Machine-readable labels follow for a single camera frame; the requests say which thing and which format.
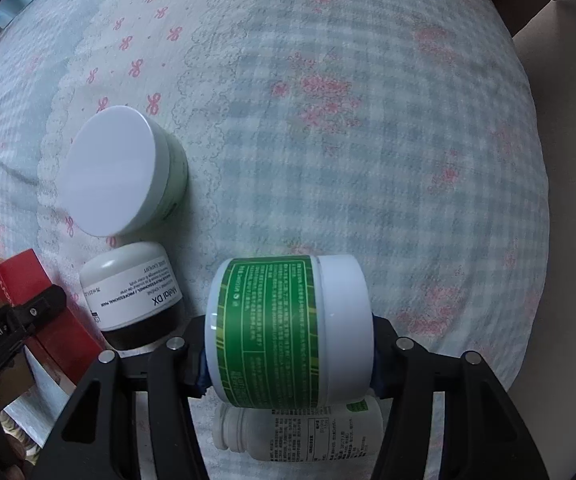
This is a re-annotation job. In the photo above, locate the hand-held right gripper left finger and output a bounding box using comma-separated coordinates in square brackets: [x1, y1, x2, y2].
[32, 315, 215, 480]

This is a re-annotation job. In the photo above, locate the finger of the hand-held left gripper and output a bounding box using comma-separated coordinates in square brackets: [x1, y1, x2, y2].
[8, 285, 69, 343]

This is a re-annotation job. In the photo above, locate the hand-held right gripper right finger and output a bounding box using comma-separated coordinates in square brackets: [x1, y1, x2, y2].
[366, 315, 551, 480]

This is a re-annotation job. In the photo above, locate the white and black jar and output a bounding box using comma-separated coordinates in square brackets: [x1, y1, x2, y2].
[79, 241, 185, 352]

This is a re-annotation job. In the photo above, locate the large white lid jar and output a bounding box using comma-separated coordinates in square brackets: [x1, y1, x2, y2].
[56, 105, 189, 237]

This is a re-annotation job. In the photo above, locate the red box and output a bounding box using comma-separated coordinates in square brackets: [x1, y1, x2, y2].
[0, 248, 107, 389]

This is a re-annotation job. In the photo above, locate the checkered floral bedsheet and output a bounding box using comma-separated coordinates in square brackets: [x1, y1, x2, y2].
[0, 0, 548, 480]

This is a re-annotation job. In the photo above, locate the green label white jar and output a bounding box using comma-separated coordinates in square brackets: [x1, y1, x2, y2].
[204, 255, 375, 410]

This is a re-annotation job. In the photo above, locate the white pill bottle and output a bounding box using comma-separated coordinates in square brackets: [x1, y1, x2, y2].
[214, 396, 385, 462]

